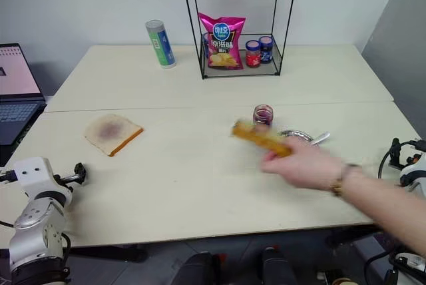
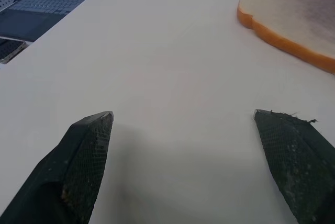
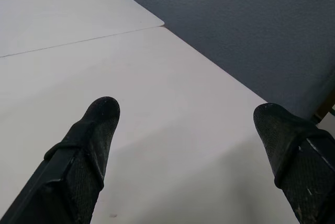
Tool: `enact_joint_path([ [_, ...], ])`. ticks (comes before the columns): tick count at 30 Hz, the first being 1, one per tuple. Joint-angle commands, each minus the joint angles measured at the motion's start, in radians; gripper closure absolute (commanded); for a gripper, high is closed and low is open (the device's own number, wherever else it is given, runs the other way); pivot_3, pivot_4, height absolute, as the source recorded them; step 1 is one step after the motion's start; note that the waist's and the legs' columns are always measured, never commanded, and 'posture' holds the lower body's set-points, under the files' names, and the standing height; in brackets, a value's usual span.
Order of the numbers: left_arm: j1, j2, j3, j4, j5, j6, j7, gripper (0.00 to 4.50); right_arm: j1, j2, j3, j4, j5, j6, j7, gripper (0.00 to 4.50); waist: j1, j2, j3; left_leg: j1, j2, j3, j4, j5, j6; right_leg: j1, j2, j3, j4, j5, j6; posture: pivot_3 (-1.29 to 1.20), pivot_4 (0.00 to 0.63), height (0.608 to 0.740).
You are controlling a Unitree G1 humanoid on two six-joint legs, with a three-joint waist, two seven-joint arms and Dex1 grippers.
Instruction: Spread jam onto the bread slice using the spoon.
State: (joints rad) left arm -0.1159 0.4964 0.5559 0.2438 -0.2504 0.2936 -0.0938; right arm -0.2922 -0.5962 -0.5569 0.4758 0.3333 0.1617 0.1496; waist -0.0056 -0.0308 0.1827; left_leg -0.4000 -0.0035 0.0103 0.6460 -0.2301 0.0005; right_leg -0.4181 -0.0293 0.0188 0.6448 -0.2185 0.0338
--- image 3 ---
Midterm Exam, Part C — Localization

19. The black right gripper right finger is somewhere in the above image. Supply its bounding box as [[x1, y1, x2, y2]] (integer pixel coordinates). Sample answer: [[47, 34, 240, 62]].
[[253, 102, 335, 224]]

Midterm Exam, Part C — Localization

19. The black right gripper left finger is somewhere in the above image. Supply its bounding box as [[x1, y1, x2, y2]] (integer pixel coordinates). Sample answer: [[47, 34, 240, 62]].
[[0, 96, 121, 224]]

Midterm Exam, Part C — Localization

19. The grey fabric partition panel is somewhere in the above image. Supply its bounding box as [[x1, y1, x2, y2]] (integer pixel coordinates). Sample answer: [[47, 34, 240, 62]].
[[119, 0, 335, 122]]

